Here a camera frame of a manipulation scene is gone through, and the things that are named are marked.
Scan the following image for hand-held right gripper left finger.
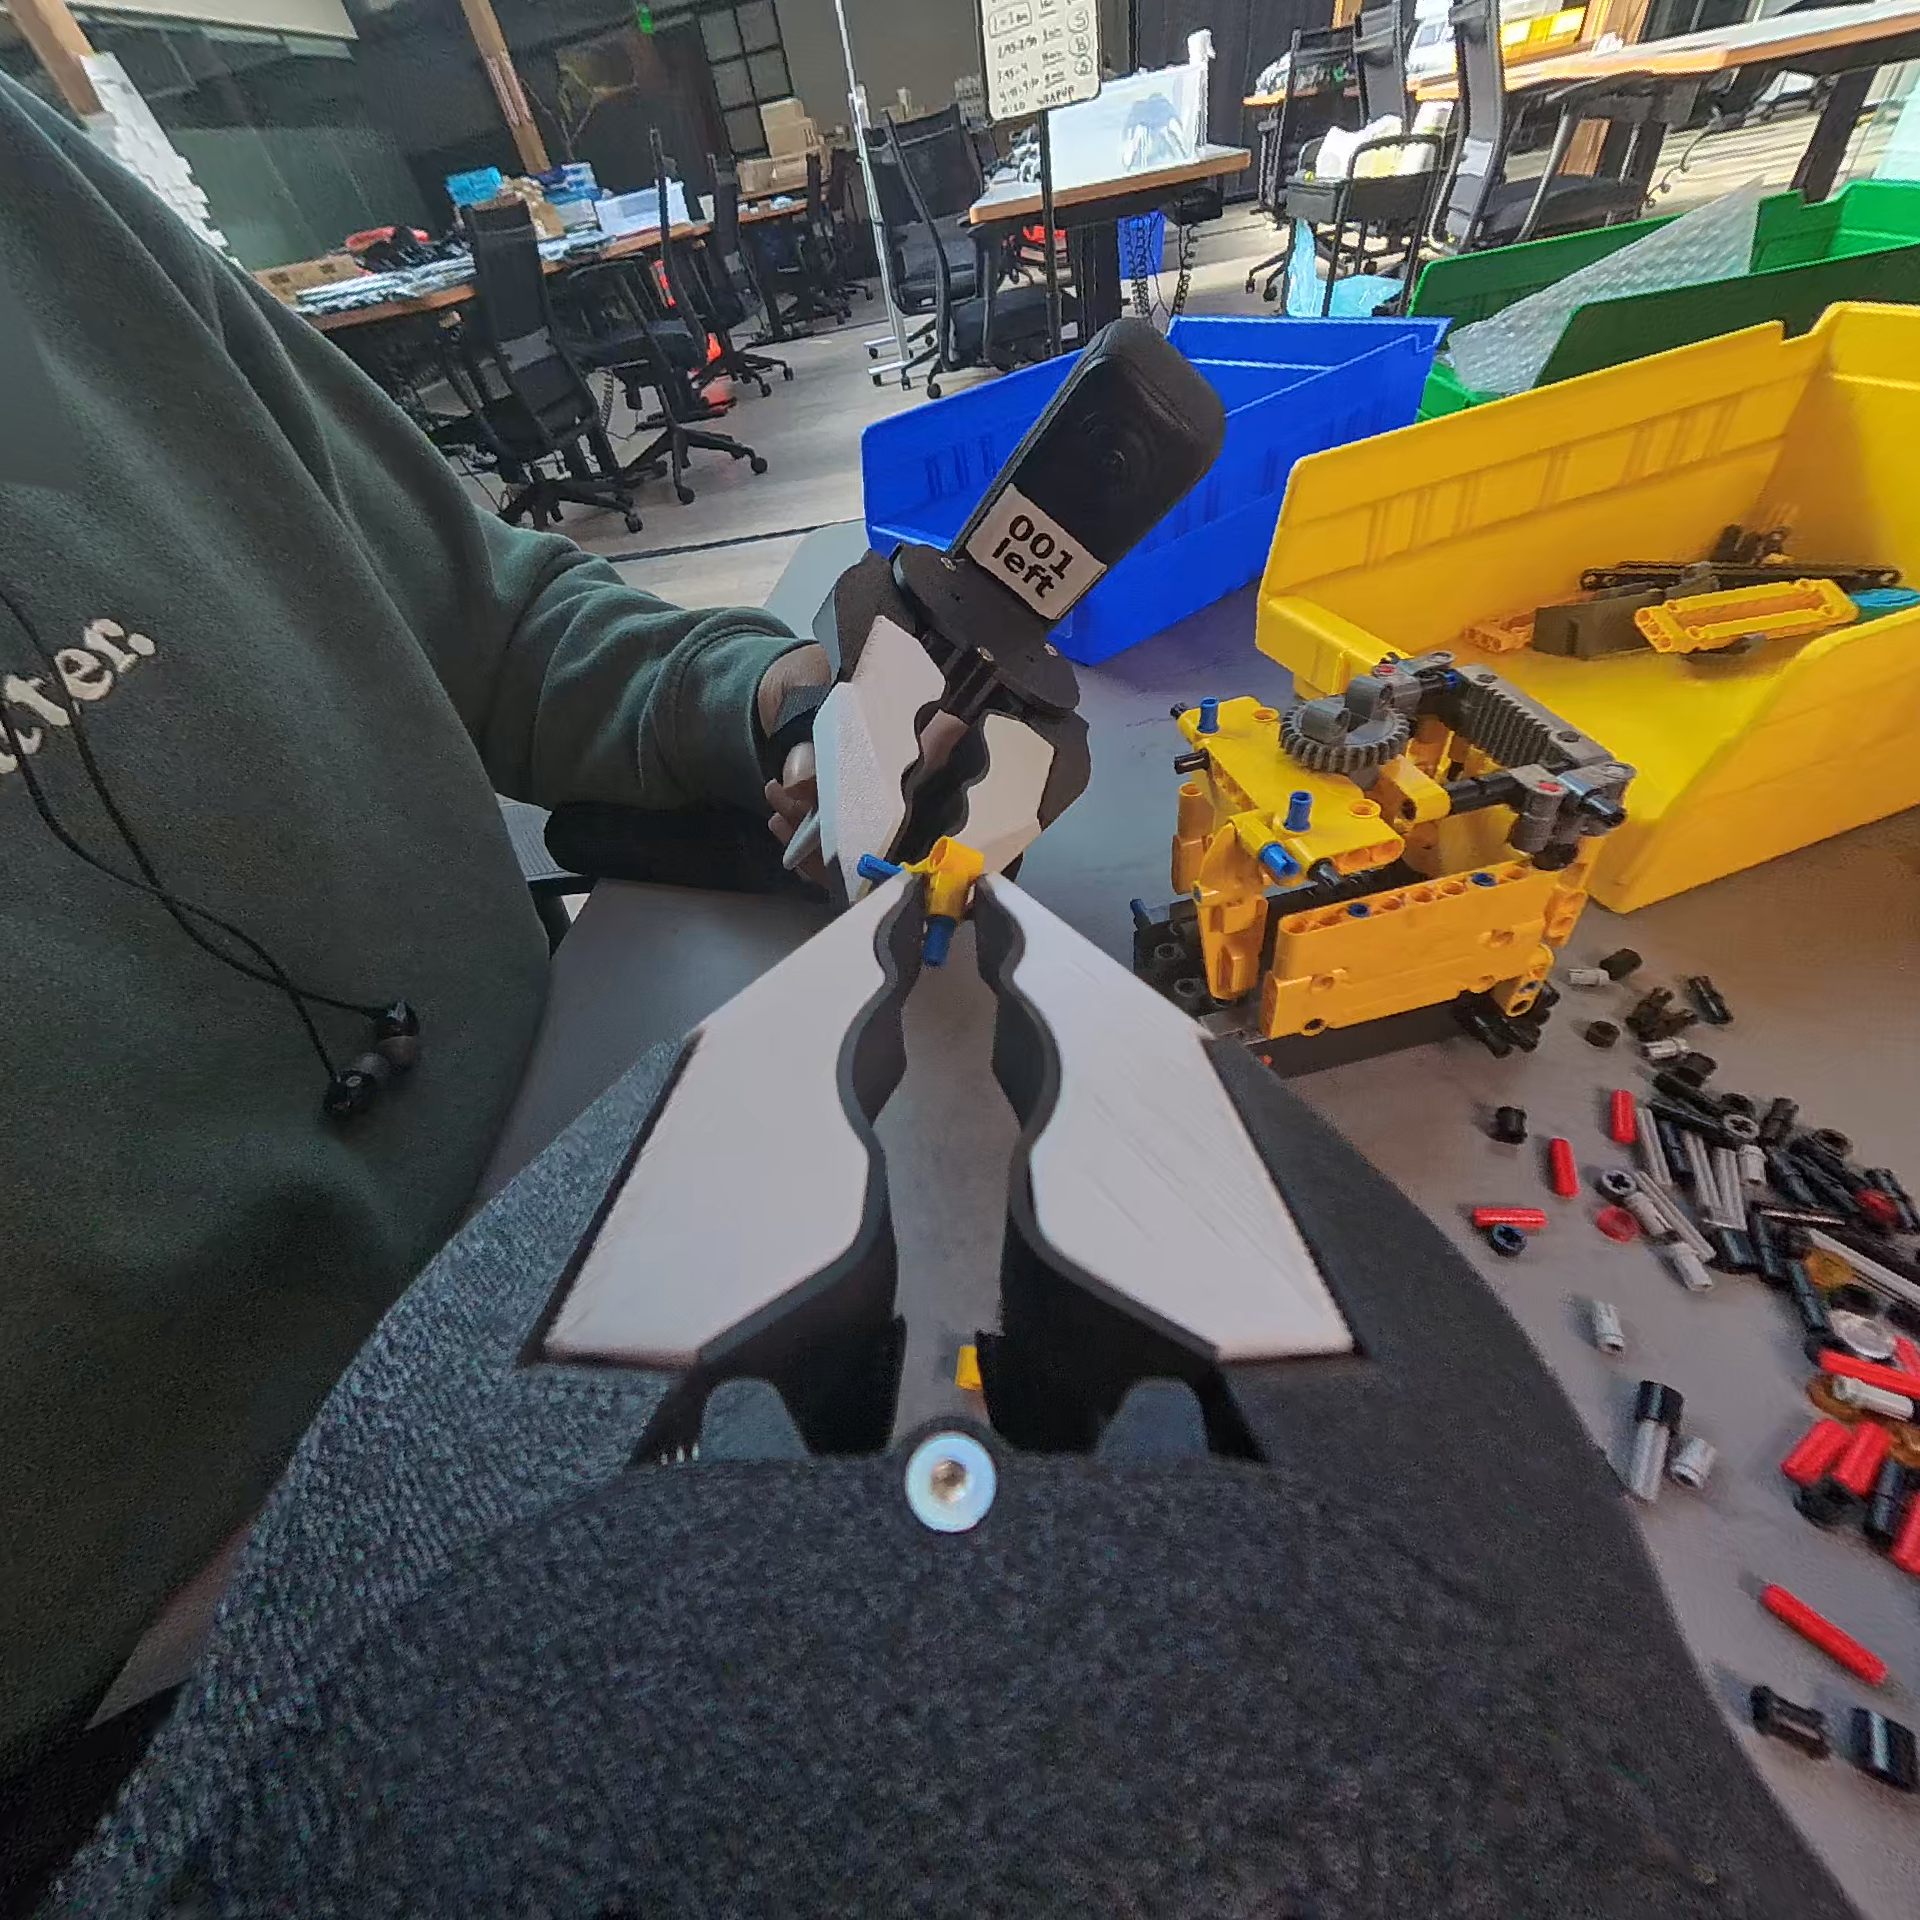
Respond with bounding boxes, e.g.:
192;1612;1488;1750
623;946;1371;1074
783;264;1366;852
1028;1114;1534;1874
540;871;923;1457

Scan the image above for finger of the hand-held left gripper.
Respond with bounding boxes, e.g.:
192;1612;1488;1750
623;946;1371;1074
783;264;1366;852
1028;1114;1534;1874
958;718;1063;887
809;615;953;904

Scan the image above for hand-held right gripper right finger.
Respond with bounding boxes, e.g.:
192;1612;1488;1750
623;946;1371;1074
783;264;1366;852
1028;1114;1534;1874
971;871;1360;1457

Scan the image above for yellow lego vehicle model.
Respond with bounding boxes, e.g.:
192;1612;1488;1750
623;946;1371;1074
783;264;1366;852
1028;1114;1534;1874
1132;656;1637;1074

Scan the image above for person's left forearm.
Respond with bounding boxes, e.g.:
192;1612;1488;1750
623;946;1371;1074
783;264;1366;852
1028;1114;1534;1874
487;511;817;819

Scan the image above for scattered small lego pieces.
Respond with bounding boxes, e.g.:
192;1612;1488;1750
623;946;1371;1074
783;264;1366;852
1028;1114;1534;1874
1469;945;1920;1794

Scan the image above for person's left hand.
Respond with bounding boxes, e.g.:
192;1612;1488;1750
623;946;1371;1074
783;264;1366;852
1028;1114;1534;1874
757;643;833;881

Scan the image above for blue plastic bin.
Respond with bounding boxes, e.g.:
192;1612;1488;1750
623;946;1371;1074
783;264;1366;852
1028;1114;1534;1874
862;316;1454;671

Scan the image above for black office chair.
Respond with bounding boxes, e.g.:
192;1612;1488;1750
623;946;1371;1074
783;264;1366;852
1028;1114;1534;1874
862;106;1059;400
457;195;647;536
1439;0;1643;249
1248;30;1449;319

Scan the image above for standing desk with clear box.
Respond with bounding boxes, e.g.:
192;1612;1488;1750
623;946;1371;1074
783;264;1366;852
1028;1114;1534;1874
967;30;1254;354

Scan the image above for yellow plastic bin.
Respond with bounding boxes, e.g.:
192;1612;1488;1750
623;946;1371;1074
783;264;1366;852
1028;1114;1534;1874
1254;299;1920;918

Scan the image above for white notice board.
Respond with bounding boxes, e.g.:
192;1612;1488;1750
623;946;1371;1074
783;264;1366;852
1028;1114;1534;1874
977;0;1104;127

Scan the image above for green plastic bin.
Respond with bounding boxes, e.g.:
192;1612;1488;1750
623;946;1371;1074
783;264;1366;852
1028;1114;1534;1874
1411;180;1920;423

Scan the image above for green storage bin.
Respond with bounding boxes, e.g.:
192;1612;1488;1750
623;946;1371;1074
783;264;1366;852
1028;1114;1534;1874
1447;180;1764;400

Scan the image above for long wooden top desk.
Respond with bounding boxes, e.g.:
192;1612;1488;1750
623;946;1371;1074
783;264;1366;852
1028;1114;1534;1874
1411;0;1920;198

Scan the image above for yellow lego frame beam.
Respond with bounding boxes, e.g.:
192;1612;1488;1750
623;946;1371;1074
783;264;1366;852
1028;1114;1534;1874
1633;576;1862;656

